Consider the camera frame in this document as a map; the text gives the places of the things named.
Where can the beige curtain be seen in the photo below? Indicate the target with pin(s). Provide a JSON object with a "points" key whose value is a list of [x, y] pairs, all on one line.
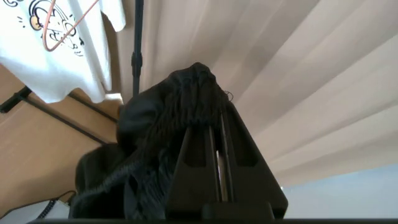
{"points": [[280, 62]]}

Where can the black clothes rack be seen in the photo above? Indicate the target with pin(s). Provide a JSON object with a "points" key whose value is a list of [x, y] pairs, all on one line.
{"points": [[137, 62]]}

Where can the pink clothes hanger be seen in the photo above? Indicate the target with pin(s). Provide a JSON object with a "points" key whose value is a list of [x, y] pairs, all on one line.
{"points": [[74, 27]]}

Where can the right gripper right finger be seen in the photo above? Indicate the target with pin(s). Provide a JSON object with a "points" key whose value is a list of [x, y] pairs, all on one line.
{"points": [[255, 180]]}

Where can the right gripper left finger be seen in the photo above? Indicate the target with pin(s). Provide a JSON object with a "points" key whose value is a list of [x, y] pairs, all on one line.
{"points": [[192, 174]]}

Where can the black shorts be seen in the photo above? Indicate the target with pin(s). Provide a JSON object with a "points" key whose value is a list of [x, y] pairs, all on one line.
{"points": [[149, 124]]}

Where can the white printed t-shirt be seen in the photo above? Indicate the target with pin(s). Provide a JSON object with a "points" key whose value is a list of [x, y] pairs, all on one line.
{"points": [[62, 71]]}

